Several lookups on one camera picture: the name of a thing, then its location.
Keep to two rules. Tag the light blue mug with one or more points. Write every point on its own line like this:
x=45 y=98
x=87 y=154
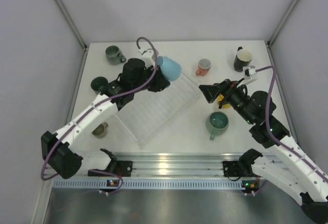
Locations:
x=170 y=69

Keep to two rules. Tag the pink coral mug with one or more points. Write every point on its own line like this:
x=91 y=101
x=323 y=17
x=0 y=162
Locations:
x=204 y=66

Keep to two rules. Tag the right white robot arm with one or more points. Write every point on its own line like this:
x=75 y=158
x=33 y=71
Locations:
x=304 y=181

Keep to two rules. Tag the olive beige small mug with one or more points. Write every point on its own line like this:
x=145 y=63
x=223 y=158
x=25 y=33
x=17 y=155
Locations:
x=101 y=130

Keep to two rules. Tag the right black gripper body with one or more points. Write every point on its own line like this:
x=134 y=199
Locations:
x=234 y=96

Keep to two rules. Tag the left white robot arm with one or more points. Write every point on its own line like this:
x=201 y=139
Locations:
x=60 y=149

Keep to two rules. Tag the dark grey glazed mug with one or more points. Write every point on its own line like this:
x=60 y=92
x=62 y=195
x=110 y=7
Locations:
x=114 y=55

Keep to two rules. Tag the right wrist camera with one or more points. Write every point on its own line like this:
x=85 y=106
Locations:
x=249 y=75

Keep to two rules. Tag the right aluminium frame post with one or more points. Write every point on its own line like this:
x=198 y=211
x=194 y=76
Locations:
x=282 y=22

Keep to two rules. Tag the aluminium frame post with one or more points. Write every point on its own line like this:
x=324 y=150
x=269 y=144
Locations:
x=69 y=20
x=282 y=22

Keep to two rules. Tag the dark green cup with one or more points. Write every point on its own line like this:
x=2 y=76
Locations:
x=99 y=85

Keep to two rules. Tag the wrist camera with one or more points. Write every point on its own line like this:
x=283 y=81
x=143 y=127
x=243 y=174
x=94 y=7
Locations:
x=249 y=75
x=147 y=55

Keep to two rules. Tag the black mug white interior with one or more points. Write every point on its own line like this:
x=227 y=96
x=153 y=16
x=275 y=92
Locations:
x=242 y=59

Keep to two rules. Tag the perforated cable duct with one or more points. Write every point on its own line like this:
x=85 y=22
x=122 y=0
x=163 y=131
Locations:
x=149 y=184

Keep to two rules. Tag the teal speckled ceramic mug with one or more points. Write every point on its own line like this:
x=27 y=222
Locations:
x=216 y=124

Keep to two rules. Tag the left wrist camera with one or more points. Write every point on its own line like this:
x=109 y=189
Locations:
x=147 y=55

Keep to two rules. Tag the yellow enamel mug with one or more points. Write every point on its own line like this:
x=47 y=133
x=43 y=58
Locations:
x=222 y=106

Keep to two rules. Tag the left aluminium frame post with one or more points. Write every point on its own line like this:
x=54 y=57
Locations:
x=69 y=20

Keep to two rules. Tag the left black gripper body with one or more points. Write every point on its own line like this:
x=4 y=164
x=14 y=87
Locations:
x=154 y=85

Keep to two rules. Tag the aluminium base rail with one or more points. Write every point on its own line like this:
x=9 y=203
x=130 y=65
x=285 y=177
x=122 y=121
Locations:
x=177 y=164

